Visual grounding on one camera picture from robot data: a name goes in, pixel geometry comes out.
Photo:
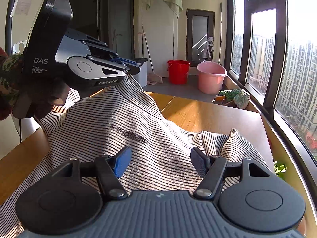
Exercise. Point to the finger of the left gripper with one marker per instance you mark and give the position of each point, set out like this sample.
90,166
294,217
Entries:
127,62
132,69

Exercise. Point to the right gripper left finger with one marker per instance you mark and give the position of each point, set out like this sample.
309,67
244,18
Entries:
109,170

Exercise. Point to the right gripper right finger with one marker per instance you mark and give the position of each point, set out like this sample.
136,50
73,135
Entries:
211,170

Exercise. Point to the beige striped knit sweater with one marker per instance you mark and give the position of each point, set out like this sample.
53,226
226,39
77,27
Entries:
119,116

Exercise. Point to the white trash bin black lid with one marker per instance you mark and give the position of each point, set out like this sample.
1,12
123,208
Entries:
141,77

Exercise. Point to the broom with dustpan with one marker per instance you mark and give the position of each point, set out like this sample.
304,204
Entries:
152,78

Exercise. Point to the red plastic bucket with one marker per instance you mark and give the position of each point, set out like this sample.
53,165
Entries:
178,71

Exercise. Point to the white cylindrical air purifier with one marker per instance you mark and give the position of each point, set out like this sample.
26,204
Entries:
24,127

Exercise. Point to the green plush toy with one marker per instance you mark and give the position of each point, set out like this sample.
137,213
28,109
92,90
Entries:
239,98

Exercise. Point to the pink plastic basin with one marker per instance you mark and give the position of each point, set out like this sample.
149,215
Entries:
210,77

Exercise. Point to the grey hanging rag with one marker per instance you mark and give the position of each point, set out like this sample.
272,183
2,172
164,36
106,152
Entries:
208,50

